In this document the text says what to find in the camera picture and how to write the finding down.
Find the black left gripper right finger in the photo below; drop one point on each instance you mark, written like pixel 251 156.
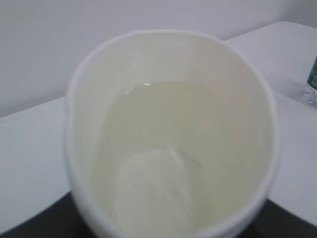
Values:
pixel 275 222

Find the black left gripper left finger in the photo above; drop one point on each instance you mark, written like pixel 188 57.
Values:
pixel 61 220

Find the clear green-label water bottle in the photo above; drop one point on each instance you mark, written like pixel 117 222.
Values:
pixel 310 89

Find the white paper cup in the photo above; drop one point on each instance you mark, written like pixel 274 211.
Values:
pixel 169 134

